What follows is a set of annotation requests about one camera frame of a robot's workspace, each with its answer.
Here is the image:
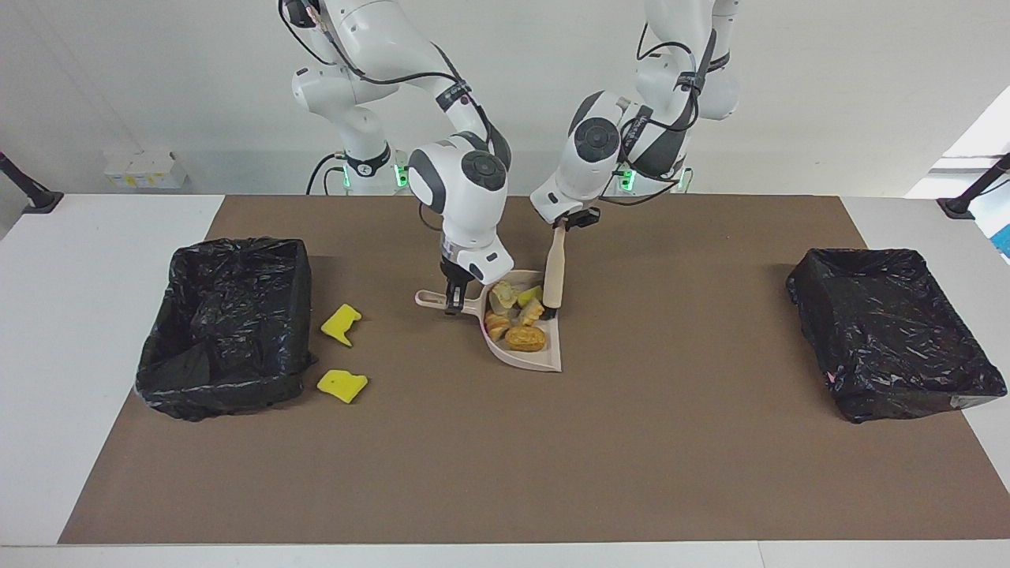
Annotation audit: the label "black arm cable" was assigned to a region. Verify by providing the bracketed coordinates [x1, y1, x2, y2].
[598, 22, 716, 208]
[278, 0, 499, 159]

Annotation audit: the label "black bag bin pink mark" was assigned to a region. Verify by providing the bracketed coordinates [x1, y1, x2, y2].
[787, 248, 1008, 424]

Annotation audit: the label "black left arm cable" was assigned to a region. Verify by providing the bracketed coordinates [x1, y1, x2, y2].
[598, 22, 716, 208]

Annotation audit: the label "brown table mat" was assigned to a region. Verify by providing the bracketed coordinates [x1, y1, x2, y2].
[59, 195, 1010, 545]

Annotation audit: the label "brown oval bread roll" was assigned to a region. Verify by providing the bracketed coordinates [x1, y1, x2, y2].
[505, 325, 548, 353]

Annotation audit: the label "black base cable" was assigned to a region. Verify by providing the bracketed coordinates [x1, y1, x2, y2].
[306, 152, 350, 196]

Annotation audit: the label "white cardboard box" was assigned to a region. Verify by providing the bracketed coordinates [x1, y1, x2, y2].
[104, 150, 189, 190]

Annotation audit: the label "beige hand brush black bristles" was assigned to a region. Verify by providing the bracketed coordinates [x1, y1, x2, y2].
[541, 225, 568, 320]

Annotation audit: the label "black camera stand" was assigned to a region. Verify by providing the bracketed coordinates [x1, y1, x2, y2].
[0, 151, 65, 215]
[937, 152, 1010, 220]

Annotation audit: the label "beige plastic dustpan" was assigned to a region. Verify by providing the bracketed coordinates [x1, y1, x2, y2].
[415, 270, 563, 374]

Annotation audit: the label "yellow sponge piece dark dot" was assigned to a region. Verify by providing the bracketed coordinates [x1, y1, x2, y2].
[316, 368, 369, 405]

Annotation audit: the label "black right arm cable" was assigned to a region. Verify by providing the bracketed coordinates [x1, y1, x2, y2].
[278, 0, 499, 159]

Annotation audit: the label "notched yellow sponge piece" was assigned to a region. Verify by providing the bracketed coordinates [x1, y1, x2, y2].
[320, 304, 364, 349]

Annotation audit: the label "black bag lined bin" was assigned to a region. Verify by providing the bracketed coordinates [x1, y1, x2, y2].
[136, 237, 318, 421]

